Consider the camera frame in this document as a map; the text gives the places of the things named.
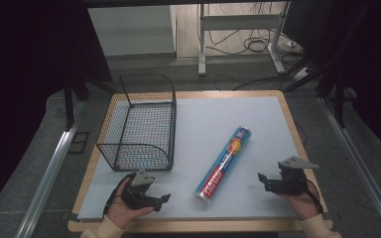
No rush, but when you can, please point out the tangle of black cables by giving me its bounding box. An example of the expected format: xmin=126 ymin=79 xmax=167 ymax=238
xmin=207 ymin=2 xmax=281 ymax=57

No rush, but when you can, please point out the person's right hand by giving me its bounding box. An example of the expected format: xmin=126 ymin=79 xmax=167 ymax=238
xmin=279 ymin=179 xmax=323 ymax=220

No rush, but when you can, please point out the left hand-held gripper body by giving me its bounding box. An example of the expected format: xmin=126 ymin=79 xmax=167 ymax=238
xmin=121 ymin=169 xmax=156 ymax=210

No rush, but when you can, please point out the person's left hand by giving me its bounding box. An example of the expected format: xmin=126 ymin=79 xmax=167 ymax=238
xmin=106 ymin=178 xmax=155 ymax=230

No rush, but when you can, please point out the blue and red wrap roll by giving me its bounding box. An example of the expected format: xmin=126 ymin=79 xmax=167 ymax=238
xmin=193 ymin=125 xmax=253 ymax=206

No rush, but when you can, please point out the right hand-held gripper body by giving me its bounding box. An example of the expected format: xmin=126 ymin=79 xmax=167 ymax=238
xmin=267 ymin=156 xmax=320 ymax=196

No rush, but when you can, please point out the white desk frame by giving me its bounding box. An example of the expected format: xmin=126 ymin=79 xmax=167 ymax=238
xmin=196 ymin=1 xmax=291 ymax=77

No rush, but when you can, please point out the black square floor plate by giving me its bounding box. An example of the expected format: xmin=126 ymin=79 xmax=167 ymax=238
xmin=66 ymin=131 xmax=90 ymax=155

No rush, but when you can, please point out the black stand leg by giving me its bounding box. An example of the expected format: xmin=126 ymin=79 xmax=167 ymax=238
xmin=63 ymin=77 xmax=91 ymax=131

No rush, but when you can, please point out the black curtain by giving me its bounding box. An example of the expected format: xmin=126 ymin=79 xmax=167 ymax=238
xmin=316 ymin=0 xmax=381 ymax=164
xmin=0 ymin=0 xmax=114 ymax=222

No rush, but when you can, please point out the white power strip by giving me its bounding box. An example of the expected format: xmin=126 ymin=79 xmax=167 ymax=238
xmin=292 ymin=66 xmax=313 ymax=82

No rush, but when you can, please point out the long black floor cable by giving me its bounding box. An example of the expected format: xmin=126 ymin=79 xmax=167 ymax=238
xmin=213 ymin=72 xmax=301 ymax=92

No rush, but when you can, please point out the light blue table mat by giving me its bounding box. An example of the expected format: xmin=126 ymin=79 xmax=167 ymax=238
xmin=76 ymin=95 xmax=310 ymax=222

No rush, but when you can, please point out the black wire basket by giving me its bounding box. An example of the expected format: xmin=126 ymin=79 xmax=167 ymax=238
xmin=95 ymin=72 xmax=178 ymax=173

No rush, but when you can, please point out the metal floor rail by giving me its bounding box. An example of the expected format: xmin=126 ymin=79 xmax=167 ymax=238
xmin=14 ymin=121 xmax=81 ymax=238
xmin=319 ymin=96 xmax=381 ymax=238

